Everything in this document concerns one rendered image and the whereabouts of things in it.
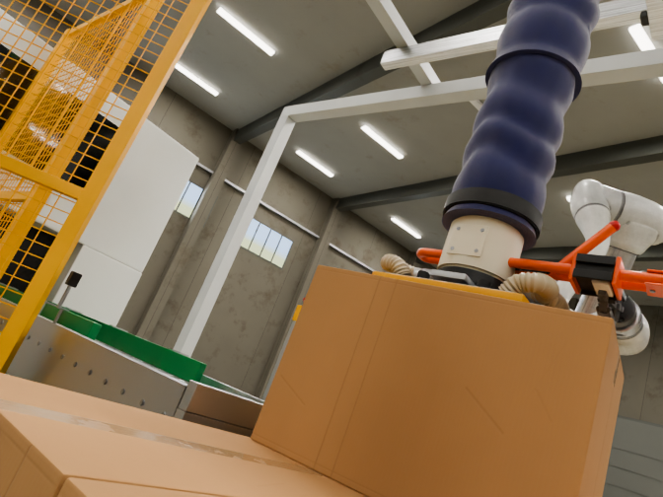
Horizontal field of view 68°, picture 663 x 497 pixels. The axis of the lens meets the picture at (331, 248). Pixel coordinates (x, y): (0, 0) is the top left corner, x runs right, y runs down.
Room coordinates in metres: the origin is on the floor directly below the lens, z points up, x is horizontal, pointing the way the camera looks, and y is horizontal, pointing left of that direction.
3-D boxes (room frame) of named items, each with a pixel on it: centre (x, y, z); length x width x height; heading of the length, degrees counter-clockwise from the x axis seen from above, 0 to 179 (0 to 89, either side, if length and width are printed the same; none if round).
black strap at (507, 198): (1.08, -0.33, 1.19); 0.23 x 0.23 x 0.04
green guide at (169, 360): (2.58, 0.85, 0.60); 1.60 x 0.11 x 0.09; 47
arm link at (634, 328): (1.07, -0.68, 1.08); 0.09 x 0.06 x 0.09; 48
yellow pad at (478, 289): (1.00, -0.26, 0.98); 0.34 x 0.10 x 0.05; 48
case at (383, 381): (1.08, -0.34, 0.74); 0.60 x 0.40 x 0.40; 52
